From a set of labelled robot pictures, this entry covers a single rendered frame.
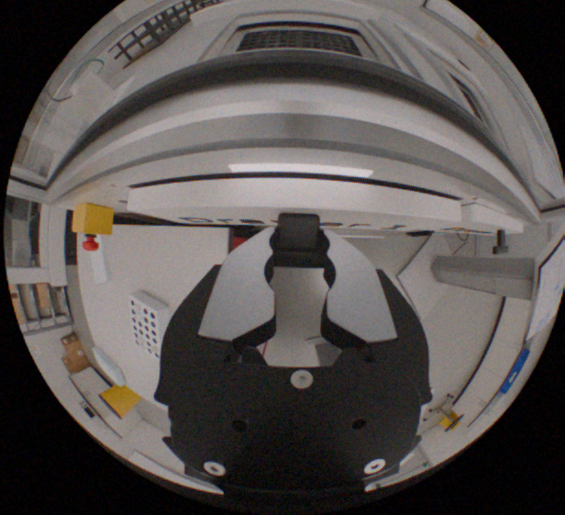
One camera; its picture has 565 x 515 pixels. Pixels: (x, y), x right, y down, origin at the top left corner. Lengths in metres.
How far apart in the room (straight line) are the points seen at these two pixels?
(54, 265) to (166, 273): 0.59
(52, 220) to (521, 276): 1.75
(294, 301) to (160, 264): 0.85
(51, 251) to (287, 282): 1.19
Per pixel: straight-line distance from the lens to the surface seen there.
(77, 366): 4.74
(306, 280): 1.06
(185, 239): 0.32
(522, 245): 1.74
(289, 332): 1.16
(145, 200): 0.15
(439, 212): 0.15
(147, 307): 0.36
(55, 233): 0.81
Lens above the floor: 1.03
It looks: 86 degrees down
